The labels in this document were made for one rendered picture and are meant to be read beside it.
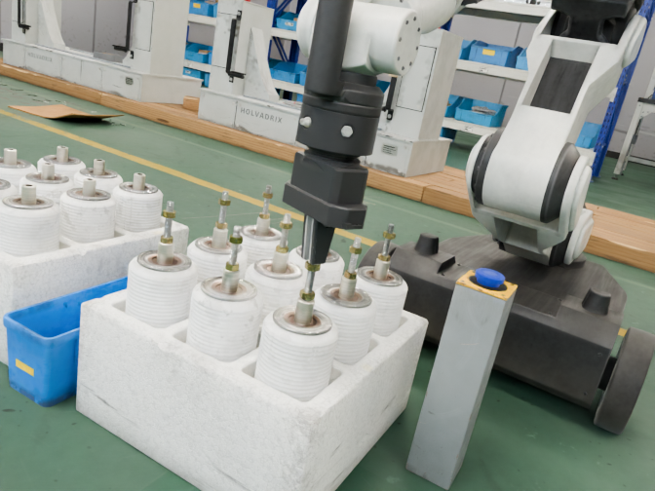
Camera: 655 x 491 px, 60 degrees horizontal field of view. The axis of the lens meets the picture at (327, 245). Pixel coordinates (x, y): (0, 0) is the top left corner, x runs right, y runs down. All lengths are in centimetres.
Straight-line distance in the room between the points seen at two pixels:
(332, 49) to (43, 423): 66
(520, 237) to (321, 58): 83
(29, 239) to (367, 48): 66
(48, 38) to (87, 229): 410
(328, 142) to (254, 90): 298
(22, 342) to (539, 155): 86
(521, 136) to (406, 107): 193
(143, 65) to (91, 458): 345
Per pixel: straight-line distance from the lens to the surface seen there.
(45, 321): 102
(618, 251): 260
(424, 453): 90
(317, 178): 63
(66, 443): 90
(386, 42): 59
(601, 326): 114
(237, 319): 74
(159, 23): 409
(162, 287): 80
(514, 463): 103
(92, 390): 91
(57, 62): 474
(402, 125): 295
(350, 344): 79
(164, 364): 78
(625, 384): 113
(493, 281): 79
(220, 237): 90
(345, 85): 60
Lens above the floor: 56
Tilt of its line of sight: 18 degrees down
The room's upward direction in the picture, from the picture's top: 11 degrees clockwise
